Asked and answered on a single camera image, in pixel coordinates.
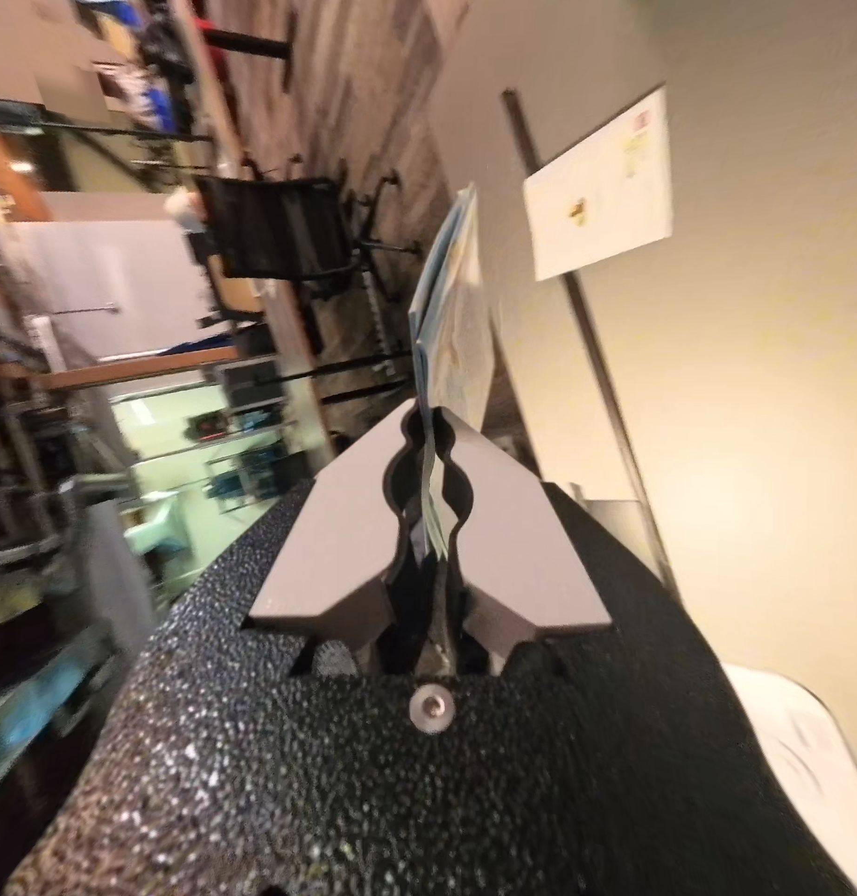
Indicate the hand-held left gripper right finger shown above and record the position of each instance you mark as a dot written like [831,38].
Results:
[526,546]

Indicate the black mesh office chair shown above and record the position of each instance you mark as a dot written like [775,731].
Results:
[281,227]

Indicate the white card with clear blister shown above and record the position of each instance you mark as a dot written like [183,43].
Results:
[806,763]

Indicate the white cabinet panel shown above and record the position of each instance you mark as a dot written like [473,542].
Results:
[106,280]

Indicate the white printed paper sheet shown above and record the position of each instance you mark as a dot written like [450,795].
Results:
[596,189]

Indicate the wooden desk top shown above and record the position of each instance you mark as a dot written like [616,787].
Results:
[134,367]

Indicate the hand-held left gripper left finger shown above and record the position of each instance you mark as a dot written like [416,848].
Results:
[330,532]

